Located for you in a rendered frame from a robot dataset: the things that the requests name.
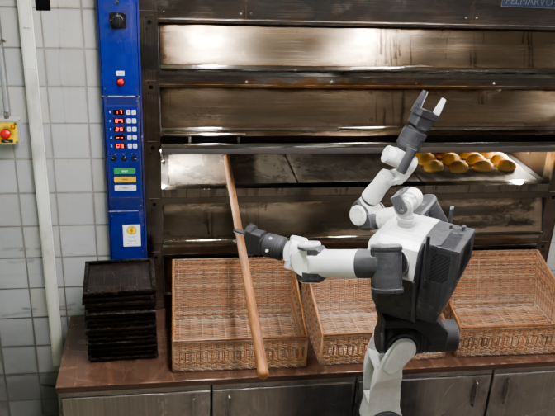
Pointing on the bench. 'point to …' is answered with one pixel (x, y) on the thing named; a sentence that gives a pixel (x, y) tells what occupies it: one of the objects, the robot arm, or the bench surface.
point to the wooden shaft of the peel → (246, 277)
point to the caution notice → (131, 235)
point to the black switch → (117, 20)
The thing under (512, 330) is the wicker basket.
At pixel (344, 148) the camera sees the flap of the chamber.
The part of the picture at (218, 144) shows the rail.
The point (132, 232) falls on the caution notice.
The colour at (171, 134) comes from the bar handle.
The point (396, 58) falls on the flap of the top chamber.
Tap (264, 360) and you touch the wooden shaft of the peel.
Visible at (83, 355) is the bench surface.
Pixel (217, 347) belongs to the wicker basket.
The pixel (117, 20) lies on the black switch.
